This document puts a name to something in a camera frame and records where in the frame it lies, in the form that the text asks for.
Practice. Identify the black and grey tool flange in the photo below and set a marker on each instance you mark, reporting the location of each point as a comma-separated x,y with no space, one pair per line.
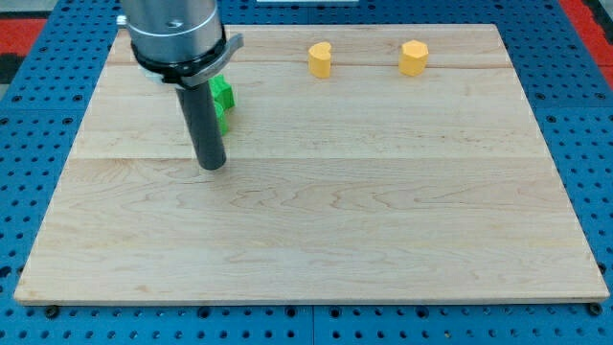
189,74

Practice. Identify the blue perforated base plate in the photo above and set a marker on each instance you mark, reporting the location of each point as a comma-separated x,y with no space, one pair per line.
60,48

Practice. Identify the yellow heart block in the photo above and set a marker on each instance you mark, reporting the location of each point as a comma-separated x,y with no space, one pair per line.
319,60

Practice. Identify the light wooden board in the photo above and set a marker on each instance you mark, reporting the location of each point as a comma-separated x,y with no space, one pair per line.
366,188

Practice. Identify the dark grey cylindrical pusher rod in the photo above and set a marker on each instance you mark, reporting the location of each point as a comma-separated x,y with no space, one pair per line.
198,107

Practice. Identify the yellow hexagon block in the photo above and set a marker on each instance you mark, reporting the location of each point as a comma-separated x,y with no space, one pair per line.
412,59

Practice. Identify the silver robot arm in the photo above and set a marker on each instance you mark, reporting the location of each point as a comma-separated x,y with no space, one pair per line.
184,44

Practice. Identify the green star block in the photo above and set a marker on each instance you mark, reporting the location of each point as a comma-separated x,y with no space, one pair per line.
222,92

